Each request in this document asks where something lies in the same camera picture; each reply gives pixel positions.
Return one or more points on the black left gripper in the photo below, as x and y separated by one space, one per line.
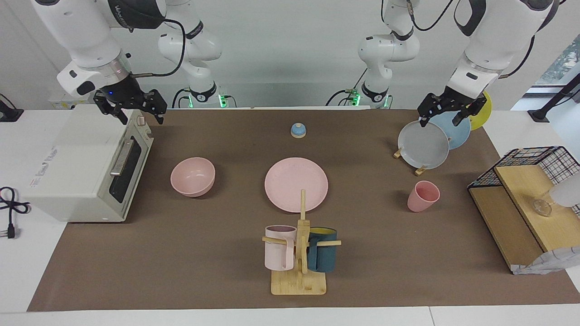
453 100

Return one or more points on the pale pink mug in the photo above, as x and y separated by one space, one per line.
276 256

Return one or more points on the white box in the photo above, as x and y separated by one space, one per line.
59 104

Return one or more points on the wooden mug tree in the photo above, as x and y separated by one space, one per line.
299 283

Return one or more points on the grey plate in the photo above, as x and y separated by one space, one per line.
423 147

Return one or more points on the black stand with pole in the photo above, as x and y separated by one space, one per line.
557 97

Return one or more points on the blue and wood bell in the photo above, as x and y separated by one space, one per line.
298 131

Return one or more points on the crumpled white paper bag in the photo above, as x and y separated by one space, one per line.
553 261

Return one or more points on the wooden plate rack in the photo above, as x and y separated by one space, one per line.
420 171

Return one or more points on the pink bowl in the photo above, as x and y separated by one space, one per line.
192 179

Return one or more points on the white toaster oven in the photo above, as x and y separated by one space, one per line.
77 167

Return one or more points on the clear glass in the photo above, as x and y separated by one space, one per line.
542 207

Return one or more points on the brown table mat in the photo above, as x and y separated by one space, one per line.
204 253

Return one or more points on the frosted white container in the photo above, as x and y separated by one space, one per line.
568 192

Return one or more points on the yellow plate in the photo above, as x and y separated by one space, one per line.
484 115

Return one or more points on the dark teal mug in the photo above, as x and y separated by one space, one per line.
324 258

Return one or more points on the wooden two-tier shelf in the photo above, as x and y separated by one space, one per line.
521 181

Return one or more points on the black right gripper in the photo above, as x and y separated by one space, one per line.
127 95

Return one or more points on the light blue plate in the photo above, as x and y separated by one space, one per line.
458 133

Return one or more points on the black clamp mount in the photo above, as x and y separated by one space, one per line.
10 114

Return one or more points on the pink cup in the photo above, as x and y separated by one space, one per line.
420 201

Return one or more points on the pink plate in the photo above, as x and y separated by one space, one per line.
290 181

